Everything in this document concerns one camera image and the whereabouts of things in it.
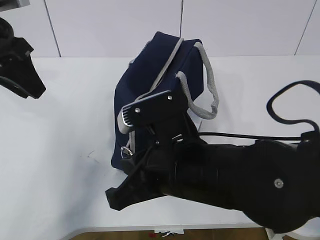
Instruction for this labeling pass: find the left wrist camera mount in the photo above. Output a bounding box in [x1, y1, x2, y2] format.
[0, 0, 30, 12]

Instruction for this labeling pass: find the white table leg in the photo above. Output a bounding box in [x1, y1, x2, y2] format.
[265, 217, 320, 240]

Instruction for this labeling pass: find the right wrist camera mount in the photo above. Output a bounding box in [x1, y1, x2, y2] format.
[117, 89, 199, 144]

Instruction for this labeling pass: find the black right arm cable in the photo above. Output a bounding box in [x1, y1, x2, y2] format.
[197, 80, 320, 143]

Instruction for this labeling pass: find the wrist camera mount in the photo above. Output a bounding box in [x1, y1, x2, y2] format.
[0, 0, 30, 12]
[117, 89, 199, 144]

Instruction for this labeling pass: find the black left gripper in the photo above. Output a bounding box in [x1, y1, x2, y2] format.
[0, 18, 46, 99]

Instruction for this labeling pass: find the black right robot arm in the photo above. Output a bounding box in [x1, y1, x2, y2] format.
[105, 125, 320, 233]

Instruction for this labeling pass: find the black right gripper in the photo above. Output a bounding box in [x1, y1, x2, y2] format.
[105, 135, 208, 211]

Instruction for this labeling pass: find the navy blue lunch bag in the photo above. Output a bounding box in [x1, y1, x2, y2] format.
[111, 31, 220, 170]

